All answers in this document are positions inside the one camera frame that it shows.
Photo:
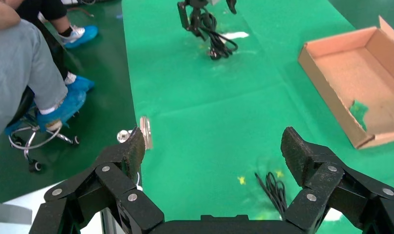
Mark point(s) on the green table cloth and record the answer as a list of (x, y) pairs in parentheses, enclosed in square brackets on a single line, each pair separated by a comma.
[(216, 106)]

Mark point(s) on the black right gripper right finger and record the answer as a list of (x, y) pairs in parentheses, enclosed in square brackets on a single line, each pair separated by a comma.
[(325, 181)]

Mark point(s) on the office chair base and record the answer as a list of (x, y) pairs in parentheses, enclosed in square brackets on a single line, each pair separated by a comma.
[(29, 145)]

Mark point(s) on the bare person forearm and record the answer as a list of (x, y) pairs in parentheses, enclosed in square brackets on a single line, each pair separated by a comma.
[(1, 14)]

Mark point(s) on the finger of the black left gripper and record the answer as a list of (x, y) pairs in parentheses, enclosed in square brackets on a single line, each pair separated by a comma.
[(192, 19), (232, 6)]

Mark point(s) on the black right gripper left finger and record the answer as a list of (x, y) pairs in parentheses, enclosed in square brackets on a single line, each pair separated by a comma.
[(113, 190)]

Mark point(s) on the person in grey trousers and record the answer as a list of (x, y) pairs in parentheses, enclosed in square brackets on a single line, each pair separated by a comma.
[(19, 71)]

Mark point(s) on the open brown cardboard box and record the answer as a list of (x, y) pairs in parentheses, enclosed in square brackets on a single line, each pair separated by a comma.
[(355, 74)]

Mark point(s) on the silver metal table clip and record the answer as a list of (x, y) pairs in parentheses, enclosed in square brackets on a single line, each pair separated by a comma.
[(146, 129)]

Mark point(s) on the green cloth scrap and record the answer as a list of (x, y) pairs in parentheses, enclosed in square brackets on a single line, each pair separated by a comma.
[(358, 113)]

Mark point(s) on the person in black trousers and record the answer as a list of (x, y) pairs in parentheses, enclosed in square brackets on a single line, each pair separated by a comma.
[(51, 9)]

